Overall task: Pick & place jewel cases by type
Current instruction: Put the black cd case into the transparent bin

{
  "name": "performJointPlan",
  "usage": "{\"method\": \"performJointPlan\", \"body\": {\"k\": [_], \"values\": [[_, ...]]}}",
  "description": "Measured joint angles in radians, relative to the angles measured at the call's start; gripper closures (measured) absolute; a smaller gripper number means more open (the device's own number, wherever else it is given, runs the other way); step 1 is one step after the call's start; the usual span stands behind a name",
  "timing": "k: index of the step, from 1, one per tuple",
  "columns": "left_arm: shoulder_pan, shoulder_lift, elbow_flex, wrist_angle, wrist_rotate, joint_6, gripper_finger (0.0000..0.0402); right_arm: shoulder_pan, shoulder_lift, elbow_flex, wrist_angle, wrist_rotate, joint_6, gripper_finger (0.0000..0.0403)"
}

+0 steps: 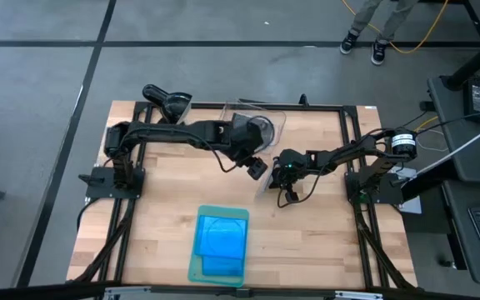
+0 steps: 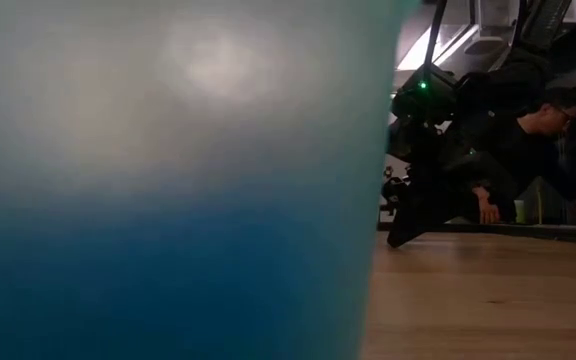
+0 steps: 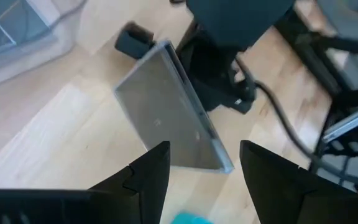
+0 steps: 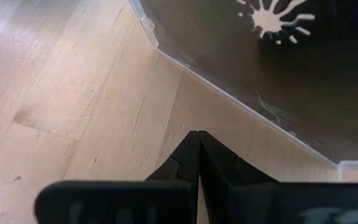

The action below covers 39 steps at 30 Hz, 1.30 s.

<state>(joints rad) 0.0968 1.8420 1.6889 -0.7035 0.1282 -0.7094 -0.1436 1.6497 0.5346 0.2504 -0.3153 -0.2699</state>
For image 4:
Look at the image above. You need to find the black clear jewel case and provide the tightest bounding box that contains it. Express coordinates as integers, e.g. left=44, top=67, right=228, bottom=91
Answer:
left=128, top=0, right=358, bottom=172

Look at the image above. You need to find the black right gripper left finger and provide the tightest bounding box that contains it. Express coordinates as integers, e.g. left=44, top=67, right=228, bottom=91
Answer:
left=34, top=129, right=200, bottom=224

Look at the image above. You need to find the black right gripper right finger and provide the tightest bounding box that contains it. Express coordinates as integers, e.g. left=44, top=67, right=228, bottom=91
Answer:
left=198, top=129, right=358, bottom=224

